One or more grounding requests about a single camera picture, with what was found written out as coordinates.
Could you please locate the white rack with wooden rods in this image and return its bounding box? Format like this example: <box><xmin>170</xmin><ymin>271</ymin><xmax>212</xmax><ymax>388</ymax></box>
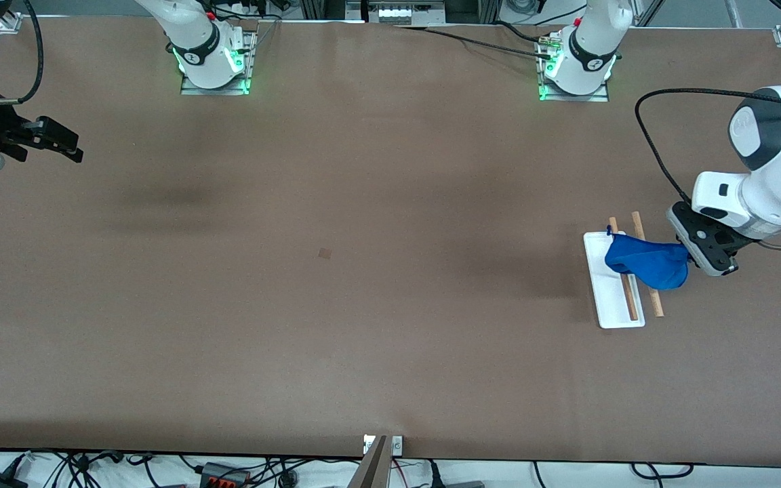
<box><xmin>584</xmin><ymin>211</ymin><xmax>664</xmax><ymax>329</ymax></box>

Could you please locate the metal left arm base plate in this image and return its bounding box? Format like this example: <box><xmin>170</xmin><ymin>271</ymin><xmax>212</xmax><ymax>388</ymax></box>
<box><xmin>538</xmin><ymin>30</ymin><xmax>610</xmax><ymax>102</ymax></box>

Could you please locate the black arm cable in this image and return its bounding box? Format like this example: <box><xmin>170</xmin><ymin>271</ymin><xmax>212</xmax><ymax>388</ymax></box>
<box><xmin>0</xmin><ymin>0</ymin><xmax>44</xmax><ymax>106</ymax></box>
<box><xmin>635</xmin><ymin>0</ymin><xmax>781</xmax><ymax>253</ymax></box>

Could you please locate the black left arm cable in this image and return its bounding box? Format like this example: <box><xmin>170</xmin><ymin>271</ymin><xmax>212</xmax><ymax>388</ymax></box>
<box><xmin>635</xmin><ymin>0</ymin><xmax>781</xmax><ymax>253</ymax></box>

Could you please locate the long black table cable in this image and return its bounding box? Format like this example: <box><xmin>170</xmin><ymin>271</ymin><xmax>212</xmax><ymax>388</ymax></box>
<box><xmin>397</xmin><ymin>24</ymin><xmax>555</xmax><ymax>60</ymax></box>

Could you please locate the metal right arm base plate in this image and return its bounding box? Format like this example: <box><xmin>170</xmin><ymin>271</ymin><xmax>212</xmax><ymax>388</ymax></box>
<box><xmin>180</xmin><ymin>28</ymin><xmax>257</xmax><ymax>96</ymax></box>

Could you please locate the short black table cable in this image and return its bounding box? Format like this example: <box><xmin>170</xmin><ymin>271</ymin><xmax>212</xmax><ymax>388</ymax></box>
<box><xmin>496</xmin><ymin>20</ymin><xmax>547</xmax><ymax>44</ymax></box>

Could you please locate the white power strip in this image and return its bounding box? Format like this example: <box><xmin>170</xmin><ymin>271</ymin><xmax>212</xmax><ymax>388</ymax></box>
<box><xmin>367</xmin><ymin>0</ymin><xmax>445</xmax><ymax>24</ymax></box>

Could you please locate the black box with orange connectors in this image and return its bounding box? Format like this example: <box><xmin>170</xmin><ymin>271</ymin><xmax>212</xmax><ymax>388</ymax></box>
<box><xmin>199</xmin><ymin>463</ymin><xmax>250</xmax><ymax>488</ymax></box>

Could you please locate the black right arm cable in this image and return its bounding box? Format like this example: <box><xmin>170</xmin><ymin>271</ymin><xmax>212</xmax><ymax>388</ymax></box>
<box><xmin>0</xmin><ymin>0</ymin><xmax>44</xmax><ymax>106</ymax></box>

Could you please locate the blue towel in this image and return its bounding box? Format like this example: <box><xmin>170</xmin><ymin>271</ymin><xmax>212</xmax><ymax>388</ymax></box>
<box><xmin>604</xmin><ymin>227</ymin><xmax>691</xmax><ymax>291</ymax></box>

